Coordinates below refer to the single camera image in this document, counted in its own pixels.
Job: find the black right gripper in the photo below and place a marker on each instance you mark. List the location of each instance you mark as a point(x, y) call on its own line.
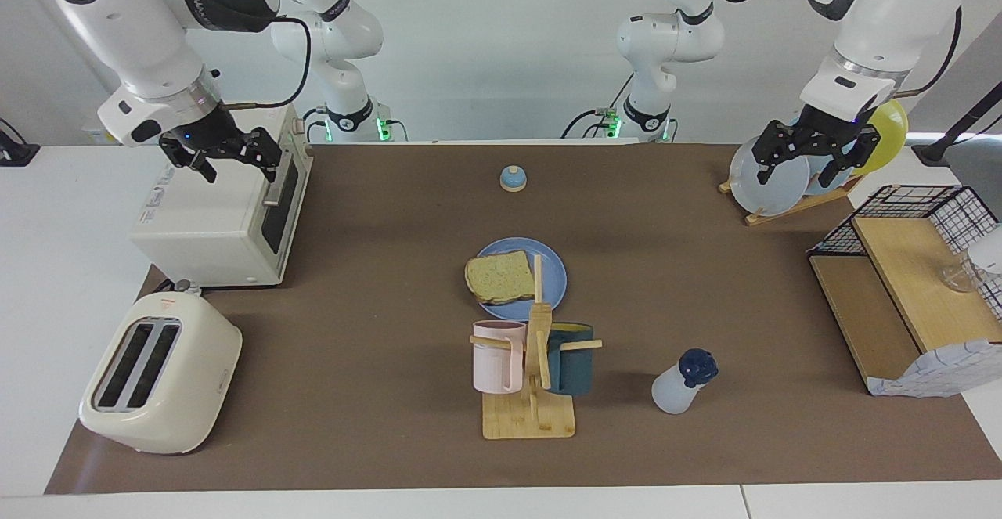
point(196, 137)

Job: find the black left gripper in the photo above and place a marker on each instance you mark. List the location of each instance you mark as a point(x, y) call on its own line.
point(826, 129)

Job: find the translucent blue-capped seasoning bottle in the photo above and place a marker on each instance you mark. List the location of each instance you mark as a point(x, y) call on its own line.
point(672, 394)

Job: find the toasted bread slice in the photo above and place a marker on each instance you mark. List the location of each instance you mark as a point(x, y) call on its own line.
point(501, 276)

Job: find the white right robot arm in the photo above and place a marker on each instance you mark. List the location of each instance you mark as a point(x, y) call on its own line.
point(133, 34)

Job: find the light blue round plate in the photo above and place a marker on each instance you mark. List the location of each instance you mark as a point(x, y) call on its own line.
point(816, 174)

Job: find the grey round plate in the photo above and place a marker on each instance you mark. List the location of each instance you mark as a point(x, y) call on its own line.
point(775, 194)

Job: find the wooden plate rack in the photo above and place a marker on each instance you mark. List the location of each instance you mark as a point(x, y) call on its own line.
point(791, 207)

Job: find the yellow round plate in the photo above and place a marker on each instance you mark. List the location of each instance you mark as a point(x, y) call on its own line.
point(888, 124)

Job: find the white toaster oven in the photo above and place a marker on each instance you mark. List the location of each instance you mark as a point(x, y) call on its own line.
point(211, 221)

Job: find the black pole stand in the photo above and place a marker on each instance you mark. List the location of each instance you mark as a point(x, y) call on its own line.
point(931, 153)

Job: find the brown table mat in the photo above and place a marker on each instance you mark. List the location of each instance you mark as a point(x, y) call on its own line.
point(376, 268)

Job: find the clear glass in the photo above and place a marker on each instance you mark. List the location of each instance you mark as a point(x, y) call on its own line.
point(959, 276)

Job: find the black clamp base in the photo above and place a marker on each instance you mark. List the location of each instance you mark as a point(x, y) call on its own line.
point(16, 155)

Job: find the cream two-slot toaster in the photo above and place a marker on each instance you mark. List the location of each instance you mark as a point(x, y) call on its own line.
point(196, 378)

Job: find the white checked cloth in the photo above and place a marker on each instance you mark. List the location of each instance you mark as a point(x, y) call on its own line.
point(939, 370)

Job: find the small blue call bell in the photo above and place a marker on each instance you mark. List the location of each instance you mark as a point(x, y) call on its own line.
point(513, 181)

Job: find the teal mug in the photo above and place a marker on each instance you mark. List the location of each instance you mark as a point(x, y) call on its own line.
point(575, 366)

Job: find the pink mug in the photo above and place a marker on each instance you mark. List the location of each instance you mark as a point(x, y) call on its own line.
point(493, 362)

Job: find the wooden mug rack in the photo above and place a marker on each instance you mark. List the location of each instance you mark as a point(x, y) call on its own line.
point(528, 419)

